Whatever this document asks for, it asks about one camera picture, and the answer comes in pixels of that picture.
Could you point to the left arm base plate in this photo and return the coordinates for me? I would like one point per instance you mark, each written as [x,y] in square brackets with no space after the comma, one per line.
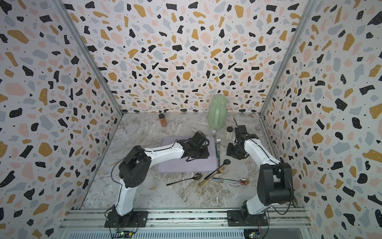
[126,219]

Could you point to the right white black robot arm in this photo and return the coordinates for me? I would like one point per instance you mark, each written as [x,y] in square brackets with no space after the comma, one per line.
[275,184]

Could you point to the black spoon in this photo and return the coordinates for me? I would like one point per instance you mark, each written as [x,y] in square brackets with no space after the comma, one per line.
[225,162]
[195,177]

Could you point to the green plastic pitcher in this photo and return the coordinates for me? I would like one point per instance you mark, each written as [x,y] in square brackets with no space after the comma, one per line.
[217,112]

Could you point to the white shaker jar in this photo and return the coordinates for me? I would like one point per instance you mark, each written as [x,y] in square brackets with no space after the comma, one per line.
[229,133]

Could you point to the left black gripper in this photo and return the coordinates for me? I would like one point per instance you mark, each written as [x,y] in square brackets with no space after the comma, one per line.
[206,155]

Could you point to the aluminium rail frame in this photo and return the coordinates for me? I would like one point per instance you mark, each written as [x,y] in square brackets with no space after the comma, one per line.
[187,224]

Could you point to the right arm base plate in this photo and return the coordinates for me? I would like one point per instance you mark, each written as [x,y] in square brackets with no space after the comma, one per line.
[247,219]

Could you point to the orange spice jar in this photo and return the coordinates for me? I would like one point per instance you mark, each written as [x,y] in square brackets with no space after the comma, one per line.
[162,120]

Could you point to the iridescent spoon blue handle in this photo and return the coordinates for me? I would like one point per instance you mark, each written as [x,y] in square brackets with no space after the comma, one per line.
[242,181]

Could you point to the gold fork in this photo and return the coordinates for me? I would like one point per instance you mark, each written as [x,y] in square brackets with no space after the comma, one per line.
[201,184]

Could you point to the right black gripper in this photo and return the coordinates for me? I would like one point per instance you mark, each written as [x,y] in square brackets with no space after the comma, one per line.
[229,152]

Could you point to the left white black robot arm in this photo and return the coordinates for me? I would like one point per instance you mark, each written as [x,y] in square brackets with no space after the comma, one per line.
[134,167]

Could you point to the lilac placemat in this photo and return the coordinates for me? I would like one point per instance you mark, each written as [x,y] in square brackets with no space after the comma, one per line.
[198,165]

